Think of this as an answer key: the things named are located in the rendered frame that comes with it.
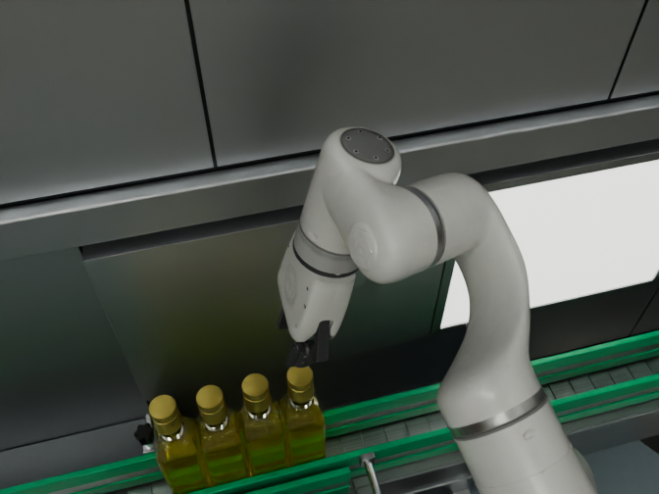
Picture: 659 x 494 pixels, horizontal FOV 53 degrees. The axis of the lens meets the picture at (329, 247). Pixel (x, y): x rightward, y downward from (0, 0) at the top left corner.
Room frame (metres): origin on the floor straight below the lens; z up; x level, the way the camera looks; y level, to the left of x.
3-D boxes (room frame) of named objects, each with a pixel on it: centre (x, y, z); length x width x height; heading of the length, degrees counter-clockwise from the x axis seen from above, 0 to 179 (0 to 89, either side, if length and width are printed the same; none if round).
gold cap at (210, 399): (0.40, 0.15, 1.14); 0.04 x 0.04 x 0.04
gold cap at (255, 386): (0.42, 0.09, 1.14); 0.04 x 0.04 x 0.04
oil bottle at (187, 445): (0.39, 0.21, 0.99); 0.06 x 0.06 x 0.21; 14
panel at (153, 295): (0.62, -0.14, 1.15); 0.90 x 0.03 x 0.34; 105
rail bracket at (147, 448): (0.44, 0.28, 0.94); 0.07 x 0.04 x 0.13; 15
